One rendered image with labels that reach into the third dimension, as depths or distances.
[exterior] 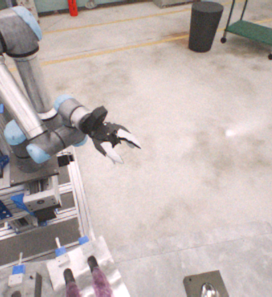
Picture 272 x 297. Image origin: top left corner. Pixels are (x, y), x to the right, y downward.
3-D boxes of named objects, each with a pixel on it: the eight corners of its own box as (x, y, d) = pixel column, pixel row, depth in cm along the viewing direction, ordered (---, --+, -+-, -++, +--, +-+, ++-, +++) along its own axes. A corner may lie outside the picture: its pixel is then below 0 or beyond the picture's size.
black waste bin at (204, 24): (180, 44, 428) (185, 3, 381) (204, 38, 439) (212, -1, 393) (194, 56, 399) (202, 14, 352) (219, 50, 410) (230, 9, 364)
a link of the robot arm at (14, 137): (7, 147, 114) (-5, 125, 104) (34, 132, 120) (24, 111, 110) (20, 161, 108) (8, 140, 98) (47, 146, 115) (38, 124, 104)
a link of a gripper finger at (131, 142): (146, 150, 76) (121, 140, 79) (145, 138, 71) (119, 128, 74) (142, 157, 74) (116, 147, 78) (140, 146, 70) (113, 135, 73)
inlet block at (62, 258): (52, 242, 116) (49, 238, 112) (63, 238, 117) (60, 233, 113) (60, 269, 108) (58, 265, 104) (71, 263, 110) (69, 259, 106)
